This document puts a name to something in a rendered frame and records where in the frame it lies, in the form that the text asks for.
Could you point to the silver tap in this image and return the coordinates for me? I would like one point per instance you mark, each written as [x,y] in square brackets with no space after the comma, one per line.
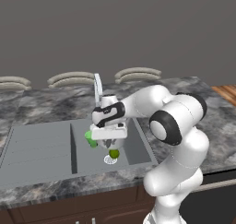
[98,86]

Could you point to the grey steel sink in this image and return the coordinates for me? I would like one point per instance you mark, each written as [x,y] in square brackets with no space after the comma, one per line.
[40,154]

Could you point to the black dishwasher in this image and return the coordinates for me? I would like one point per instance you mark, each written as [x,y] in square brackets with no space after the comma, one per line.
[215,206]

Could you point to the green cup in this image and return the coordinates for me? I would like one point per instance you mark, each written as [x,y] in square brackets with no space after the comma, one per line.
[114,154]

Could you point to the brown cupboard front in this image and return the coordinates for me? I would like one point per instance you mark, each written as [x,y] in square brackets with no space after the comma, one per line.
[76,204]

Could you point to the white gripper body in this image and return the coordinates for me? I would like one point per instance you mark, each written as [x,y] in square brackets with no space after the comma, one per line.
[109,132]

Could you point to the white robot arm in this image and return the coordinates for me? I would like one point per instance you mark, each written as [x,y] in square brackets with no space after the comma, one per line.
[181,141]

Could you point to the beige bar stool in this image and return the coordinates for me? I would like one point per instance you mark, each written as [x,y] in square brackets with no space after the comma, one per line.
[138,75]
[14,83]
[70,79]

